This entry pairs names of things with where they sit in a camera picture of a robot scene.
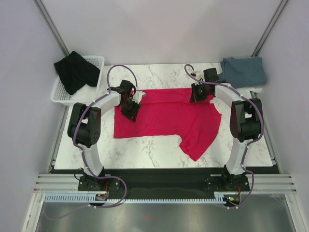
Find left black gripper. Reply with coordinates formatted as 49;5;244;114
119;99;142;123

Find red t shirt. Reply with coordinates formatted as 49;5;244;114
113;88;222;161

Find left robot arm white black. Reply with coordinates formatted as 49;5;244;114
67;80;145;190

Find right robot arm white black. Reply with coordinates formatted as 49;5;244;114
184;64;264;190

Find white perforated plastic basket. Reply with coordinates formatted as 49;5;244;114
50;55;106;106

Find blue folded t shirt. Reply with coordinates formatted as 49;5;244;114
219;57;267;88

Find black t shirt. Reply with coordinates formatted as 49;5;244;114
54;51;100;95

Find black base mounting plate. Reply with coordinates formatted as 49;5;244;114
78;168;250;199

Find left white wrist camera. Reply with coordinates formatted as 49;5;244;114
132;90;146;104

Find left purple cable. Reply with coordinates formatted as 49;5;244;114
43;64;140;221

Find light blue cable duct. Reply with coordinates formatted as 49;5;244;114
44;192;237;204

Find right aluminium corner rail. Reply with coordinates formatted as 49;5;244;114
251;0;290;57

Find aluminium corner rail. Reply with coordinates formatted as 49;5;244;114
251;0;290;57
33;0;70;56

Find left aluminium corner rail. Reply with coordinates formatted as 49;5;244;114
33;0;70;56

